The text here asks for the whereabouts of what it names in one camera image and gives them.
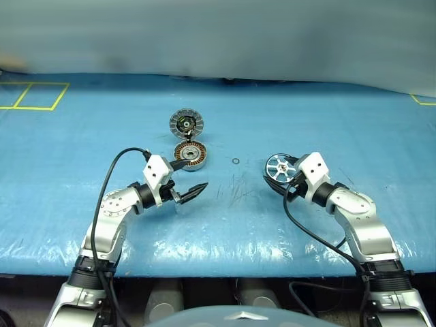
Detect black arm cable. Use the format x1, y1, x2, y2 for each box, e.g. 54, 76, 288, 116
90, 146, 153, 327
283, 183, 373, 327

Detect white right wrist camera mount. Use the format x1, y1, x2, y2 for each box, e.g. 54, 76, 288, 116
296, 152, 332, 202

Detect grey rounded shape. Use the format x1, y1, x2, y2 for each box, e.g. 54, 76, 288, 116
236, 279, 281, 309
144, 279, 185, 324

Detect blue plastic table cover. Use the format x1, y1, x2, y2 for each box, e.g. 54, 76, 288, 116
0, 72, 436, 279

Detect yellow tape double square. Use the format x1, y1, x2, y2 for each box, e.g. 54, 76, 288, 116
0, 81, 71, 112

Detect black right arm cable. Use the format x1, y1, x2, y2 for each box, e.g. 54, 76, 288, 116
283, 183, 373, 327

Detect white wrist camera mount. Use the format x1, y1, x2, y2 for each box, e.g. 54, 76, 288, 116
296, 152, 332, 202
142, 154, 173, 207

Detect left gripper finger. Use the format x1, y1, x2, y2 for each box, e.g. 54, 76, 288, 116
169, 158, 191, 172
178, 182, 209, 205

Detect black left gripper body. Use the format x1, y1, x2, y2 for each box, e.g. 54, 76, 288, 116
159, 179, 182, 214

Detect round motor cover circuit board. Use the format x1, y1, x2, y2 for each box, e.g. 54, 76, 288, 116
169, 108, 206, 144

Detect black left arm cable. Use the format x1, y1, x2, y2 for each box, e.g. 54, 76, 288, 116
90, 146, 153, 327

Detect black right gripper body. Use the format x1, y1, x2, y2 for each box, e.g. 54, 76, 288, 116
287, 170, 309, 202

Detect grey backdrop sheet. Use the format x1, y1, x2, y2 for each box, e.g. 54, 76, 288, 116
0, 0, 436, 99

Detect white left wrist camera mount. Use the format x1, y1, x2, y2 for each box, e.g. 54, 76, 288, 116
142, 154, 173, 207

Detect black cable under table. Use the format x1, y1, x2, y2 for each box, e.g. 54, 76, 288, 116
288, 280, 362, 318

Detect silver motor base copper windings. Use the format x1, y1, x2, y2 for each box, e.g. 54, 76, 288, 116
173, 141, 209, 173

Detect silver spoked motor rotor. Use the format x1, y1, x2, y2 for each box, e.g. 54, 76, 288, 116
264, 153, 298, 182

